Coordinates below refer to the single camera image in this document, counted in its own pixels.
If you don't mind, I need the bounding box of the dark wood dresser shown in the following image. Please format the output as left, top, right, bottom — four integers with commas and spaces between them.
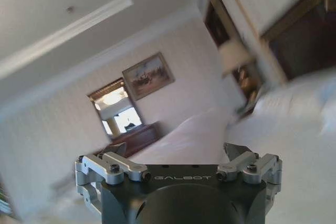
92, 121, 165, 159

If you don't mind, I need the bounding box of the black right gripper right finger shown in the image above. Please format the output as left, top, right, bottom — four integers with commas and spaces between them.
216, 142, 283, 216

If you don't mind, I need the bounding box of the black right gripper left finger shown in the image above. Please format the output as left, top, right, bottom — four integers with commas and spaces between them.
74, 142, 152, 214

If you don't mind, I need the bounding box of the wood framed mirror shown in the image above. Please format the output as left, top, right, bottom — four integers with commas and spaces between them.
87, 77, 145, 141

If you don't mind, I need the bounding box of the framed landscape painting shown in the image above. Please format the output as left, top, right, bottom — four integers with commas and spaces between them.
122, 51, 176, 101

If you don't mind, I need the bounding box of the dark wood headboard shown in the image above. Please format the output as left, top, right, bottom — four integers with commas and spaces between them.
258, 0, 336, 82

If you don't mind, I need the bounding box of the white bed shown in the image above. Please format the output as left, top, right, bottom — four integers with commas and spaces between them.
52, 71, 336, 224

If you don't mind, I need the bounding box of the white pillow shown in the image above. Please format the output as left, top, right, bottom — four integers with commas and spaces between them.
251, 71, 336, 135

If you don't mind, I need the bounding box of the white table lamp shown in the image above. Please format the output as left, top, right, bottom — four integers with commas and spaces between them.
218, 39, 257, 78

